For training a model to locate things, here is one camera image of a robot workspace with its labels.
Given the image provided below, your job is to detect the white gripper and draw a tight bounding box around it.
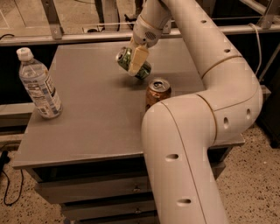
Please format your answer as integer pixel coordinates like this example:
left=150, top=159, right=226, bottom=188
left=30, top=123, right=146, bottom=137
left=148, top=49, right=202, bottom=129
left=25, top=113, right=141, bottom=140
left=129, top=15, right=164, bottom=76

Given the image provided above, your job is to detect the green soda can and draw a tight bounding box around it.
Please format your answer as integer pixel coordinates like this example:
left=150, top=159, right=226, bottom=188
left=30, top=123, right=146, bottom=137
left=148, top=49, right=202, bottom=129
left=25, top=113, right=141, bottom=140
left=115, top=47, right=151, bottom=80

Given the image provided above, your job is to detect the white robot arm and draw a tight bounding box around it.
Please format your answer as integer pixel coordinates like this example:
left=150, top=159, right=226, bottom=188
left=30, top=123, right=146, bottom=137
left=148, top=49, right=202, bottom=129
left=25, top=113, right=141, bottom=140
left=129, top=0, right=263, bottom=224

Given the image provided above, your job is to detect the orange LaCroix can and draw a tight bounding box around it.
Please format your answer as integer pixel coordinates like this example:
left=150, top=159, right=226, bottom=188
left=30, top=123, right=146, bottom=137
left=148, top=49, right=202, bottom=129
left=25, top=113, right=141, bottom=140
left=145, top=78, right=172, bottom=110

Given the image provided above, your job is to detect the clear plastic water bottle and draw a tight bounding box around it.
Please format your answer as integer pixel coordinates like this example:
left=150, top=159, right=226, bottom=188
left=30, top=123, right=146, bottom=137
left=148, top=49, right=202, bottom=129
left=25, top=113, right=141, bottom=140
left=17, top=47, right=62, bottom=119

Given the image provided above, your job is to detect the grey drawer cabinet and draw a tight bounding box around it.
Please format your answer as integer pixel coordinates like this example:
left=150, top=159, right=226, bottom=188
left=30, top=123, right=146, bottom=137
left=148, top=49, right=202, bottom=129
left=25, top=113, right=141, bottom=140
left=12, top=38, right=245, bottom=224

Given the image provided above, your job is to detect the grey metal railing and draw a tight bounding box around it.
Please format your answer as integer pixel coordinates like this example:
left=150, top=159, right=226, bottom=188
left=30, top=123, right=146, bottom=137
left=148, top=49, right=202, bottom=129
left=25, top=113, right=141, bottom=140
left=0, top=24, right=280, bottom=47

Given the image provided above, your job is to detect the top cabinet drawer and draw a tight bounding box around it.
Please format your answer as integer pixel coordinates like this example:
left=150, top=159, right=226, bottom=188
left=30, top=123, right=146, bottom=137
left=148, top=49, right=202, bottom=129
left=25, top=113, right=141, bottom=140
left=35, top=175, right=151, bottom=204

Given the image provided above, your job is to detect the cabinet drawer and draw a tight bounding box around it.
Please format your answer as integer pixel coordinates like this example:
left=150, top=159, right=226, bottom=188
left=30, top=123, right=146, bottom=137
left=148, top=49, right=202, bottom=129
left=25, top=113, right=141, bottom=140
left=62, top=199, right=156, bottom=221
left=35, top=175, right=151, bottom=204
left=79, top=213, right=159, bottom=224

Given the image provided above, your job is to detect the middle cabinet drawer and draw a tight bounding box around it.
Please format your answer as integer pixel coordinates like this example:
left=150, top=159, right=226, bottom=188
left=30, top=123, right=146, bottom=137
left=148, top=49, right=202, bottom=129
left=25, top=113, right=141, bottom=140
left=62, top=199, right=156, bottom=221

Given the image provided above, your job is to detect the bottom cabinet drawer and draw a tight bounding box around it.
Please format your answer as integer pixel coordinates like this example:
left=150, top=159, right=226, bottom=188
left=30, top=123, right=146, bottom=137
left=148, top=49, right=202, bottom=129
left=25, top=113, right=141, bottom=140
left=79, top=213, right=159, bottom=224

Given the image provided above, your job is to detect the white cable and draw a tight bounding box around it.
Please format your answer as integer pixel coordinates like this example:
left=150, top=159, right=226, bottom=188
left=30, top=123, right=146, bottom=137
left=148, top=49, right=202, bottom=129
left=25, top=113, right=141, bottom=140
left=248, top=22, right=263, bottom=77

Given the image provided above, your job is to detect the black floor cable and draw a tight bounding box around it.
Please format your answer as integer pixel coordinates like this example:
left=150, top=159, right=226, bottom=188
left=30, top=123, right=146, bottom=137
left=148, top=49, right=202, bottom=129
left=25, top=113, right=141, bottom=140
left=0, top=143, right=25, bottom=207

